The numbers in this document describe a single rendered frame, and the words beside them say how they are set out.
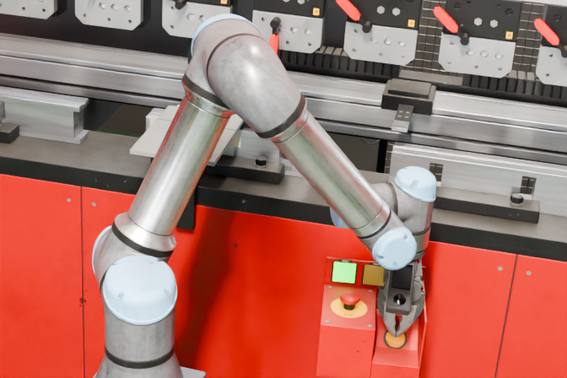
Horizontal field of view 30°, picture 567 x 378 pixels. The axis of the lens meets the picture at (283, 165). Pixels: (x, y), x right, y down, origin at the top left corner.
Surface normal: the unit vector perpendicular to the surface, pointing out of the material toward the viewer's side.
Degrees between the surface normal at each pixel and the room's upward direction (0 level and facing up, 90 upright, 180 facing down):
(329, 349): 90
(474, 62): 90
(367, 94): 0
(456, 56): 90
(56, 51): 0
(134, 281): 8
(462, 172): 90
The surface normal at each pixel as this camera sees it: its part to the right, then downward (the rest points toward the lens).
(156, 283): 0.10, -0.85
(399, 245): 0.26, 0.42
